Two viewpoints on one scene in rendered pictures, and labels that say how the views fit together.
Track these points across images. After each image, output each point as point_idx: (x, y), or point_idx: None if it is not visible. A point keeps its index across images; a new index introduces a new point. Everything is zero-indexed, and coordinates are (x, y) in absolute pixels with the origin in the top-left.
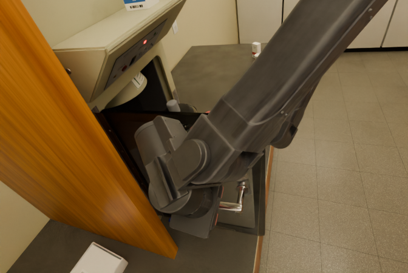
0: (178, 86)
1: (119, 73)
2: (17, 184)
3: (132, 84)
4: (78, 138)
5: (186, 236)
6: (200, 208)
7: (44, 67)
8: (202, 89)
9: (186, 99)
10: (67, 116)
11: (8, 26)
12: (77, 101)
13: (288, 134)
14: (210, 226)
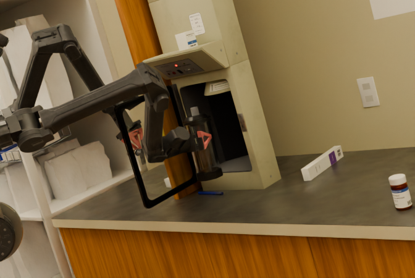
0: (409, 158)
1: (173, 74)
2: None
3: (209, 88)
4: None
5: (183, 200)
6: (114, 122)
7: (133, 59)
8: (381, 175)
9: (363, 170)
10: None
11: (129, 48)
12: None
13: (144, 151)
14: (117, 135)
